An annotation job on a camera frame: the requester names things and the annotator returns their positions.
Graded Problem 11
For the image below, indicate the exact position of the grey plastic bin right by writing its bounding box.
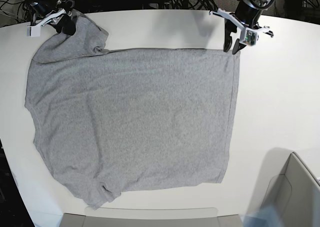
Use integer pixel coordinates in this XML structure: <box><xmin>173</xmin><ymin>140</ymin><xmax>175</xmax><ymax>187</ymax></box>
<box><xmin>243</xmin><ymin>152</ymin><xmax>320</xmax><ymax>227</ymax></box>

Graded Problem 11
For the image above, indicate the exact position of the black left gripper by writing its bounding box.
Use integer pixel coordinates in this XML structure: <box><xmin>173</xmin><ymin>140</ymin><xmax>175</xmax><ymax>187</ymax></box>
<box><xmin>223</xmin><ymin>1</ymin><xmax>260</xmax><ymax>55</ymax></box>

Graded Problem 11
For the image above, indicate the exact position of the grey plastic bin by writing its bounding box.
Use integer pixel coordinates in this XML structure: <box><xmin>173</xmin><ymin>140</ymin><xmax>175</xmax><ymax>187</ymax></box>
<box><xmin>59</xmin><ymin>207</ymin><xmax>243</xmax><ymax>227</ymax></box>
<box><xmin>243</xmin><ymin>152</ymin><xmax>320</xmax><ymax>227</ymax></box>

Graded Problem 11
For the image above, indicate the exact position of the grey plastic bin bottom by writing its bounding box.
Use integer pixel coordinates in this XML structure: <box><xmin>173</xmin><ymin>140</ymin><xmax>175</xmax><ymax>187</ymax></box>
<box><xmin>59</xmin><ymin>207</ymin><xmax>243</xmax><ymax>227</ymax></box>

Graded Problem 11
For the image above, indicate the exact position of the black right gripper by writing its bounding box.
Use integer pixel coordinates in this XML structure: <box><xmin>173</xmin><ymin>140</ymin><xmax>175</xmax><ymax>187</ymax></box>
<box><xmin>29</xmin><ymin>0</ymin><xmax>76</xmax><ymax>35</ymax></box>

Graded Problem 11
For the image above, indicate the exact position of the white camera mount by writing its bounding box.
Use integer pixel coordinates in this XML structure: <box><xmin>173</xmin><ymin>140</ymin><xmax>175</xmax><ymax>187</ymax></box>
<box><xmin>26</xmin><ymin>9</ymin><xmax>72</xmax><ymax>38</ymax></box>
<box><xmin>209</xmin><ymin>8</ymin><xmax>274</xmax><ymax>46</ymax></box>

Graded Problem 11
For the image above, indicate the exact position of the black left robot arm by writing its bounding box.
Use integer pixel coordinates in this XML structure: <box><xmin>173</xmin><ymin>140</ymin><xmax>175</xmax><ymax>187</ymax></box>
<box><xmin>219</xmin><ymin>0</ymin><xmax>275</xmax><ymax>55</ymax></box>

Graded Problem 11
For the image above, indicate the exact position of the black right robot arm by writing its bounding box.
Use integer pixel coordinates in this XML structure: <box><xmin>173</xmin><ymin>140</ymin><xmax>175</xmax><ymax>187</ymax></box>
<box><xmin>24</xmin><ymin>0</ymin><xmax>76</xmax><ymax>37</ymax></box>

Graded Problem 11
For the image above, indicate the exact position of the grey T-shirt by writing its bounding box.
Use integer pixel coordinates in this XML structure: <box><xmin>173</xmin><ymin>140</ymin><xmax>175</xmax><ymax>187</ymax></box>
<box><xmin>25</xmin><ymin>15</ymin><xmax>240</xmax><ymax>209</ymax></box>

